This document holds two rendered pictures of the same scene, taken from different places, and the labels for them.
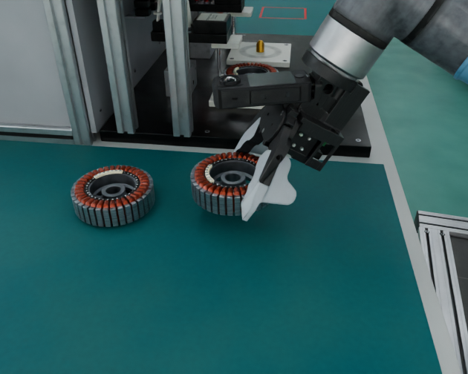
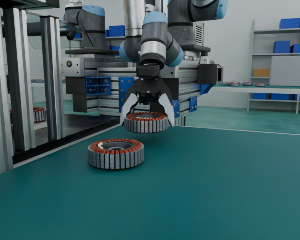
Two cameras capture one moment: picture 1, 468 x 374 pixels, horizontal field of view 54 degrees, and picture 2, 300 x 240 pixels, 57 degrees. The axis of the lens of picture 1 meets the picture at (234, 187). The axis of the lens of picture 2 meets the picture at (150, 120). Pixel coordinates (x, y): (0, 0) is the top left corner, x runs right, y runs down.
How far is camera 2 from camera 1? 78 cm
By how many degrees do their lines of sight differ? 73
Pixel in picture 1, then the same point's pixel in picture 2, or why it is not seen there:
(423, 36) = (171, 47)
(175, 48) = (55, 75)
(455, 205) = not seen: hidden behind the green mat
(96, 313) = (215, 165)
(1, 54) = not seen: outside the picture
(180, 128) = (58, 133)
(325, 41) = (157, 48)
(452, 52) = (176, 52)
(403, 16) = (168, 40)
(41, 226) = (125, 180)
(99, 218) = (142, 155)
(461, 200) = not seen: hidden behind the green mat
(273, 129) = (157, 86)
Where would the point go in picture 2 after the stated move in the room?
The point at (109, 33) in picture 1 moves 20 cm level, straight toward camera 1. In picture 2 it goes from (20, 66) to (121, 66)
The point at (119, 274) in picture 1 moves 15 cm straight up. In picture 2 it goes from (186, 161) to (188, 87)
